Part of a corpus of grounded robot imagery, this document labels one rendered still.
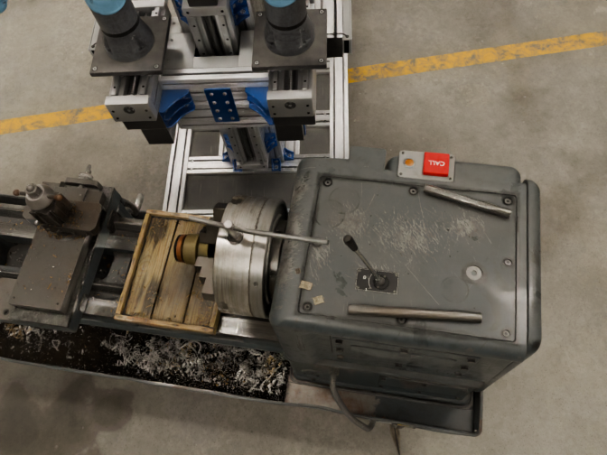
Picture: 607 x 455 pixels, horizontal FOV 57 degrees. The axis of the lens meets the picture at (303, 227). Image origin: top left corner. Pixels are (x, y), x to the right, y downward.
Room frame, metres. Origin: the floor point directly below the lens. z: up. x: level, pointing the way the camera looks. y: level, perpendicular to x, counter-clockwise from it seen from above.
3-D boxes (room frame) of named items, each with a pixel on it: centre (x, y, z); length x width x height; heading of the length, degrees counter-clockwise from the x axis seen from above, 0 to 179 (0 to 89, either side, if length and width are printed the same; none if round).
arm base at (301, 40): (1.24, -0.06, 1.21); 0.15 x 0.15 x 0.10
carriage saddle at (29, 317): (0.81, 0.78, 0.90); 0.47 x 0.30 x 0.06; 161
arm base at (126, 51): (1.33, 0.42, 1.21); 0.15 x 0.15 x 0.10
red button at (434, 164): (0.66, -0.34, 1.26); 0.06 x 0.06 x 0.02; 71
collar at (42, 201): (0.86, 0.71, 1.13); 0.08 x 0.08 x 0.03
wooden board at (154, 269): (0.67, 0.39, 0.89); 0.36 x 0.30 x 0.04; 161
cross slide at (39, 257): (0.80, 0.73, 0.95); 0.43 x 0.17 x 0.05; 161
